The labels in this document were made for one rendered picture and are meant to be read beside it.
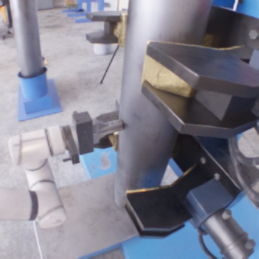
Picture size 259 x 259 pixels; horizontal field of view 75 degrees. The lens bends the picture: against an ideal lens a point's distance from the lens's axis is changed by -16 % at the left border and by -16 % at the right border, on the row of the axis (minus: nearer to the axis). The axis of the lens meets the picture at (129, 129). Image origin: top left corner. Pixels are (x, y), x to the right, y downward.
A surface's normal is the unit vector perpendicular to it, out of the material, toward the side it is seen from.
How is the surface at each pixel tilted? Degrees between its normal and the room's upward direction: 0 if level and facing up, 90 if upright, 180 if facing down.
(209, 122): 0
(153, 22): 90
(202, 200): 0
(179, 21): 90
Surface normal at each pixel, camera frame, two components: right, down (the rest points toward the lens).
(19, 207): 0.74, -0.11
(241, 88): -0.06, 0.64
